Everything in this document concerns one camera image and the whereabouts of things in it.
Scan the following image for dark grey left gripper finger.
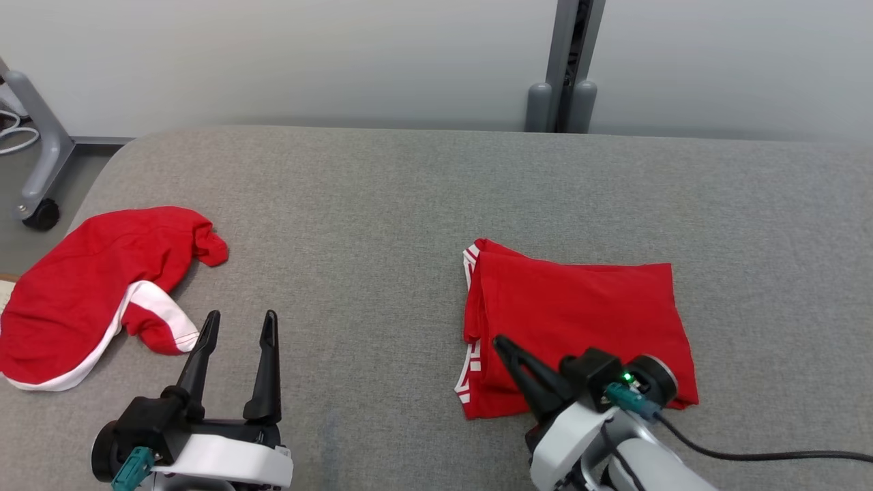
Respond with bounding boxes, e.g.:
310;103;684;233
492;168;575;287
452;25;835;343
243;310;283;424
176;310;222;419

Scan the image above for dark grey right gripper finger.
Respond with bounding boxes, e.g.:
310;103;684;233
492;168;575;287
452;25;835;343
492;335;574;424

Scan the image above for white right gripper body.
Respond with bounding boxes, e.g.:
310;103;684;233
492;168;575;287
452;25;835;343
529;402;615;491

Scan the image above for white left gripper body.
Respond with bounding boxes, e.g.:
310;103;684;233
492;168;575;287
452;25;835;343
151;419;295;491

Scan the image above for red basketball jersey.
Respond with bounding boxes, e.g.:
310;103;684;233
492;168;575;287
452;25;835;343
454;238;700;421

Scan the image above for red shorts with white stripe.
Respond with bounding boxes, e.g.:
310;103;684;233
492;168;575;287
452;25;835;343
0;206;230;392

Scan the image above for grey stand leg with caster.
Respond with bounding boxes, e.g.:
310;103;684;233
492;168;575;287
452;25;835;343
0;58;134;232

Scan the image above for teal right camera connector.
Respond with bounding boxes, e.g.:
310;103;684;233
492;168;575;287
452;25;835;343
605;381;663;421

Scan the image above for teal camera connector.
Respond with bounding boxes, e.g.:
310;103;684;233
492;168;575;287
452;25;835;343
111;447;156;491
605;381;663;421

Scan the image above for teal left camera connector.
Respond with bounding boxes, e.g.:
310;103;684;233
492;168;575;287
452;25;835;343
111;447;156;491

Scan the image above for black right camera cable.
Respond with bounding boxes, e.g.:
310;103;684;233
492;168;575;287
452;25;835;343
653;411;873;466

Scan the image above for white cable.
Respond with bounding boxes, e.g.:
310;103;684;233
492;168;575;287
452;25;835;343
0;109;41;157

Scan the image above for grey partition post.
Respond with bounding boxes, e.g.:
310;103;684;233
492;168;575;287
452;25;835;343
524;0;607;134

